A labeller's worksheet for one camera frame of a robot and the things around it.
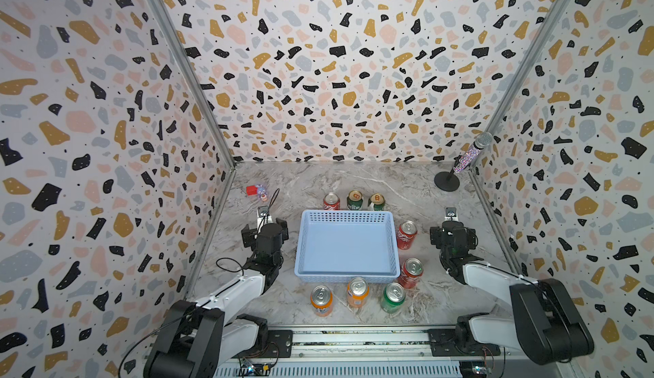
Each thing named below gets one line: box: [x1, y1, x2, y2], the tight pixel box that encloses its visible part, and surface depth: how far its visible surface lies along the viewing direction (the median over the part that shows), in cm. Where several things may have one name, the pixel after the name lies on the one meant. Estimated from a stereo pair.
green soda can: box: [380, 281, 407, 314], surface depth 75 cm
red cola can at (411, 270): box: [398, 257, 425, 290], surface depth 81 cm
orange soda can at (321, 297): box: [309, 284, 333, 318], surface depth 74 cm
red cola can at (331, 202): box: [322, 192, 341, 211], surface depth 97 cm
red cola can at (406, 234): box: [396, 219, 419, 251], surface depth 89 cm
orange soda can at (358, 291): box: [347, 275, 370, 309], surface depth 76 cm
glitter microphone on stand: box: [434, 131, 494, 193], surface depth 115 cm
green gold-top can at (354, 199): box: [346, 189, 364, 211], surface depth 99 cm
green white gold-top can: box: [367, 192, 386, 212], surface depth 97 cm
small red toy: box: [246, 183, 269, 202], surface depth 109 cm
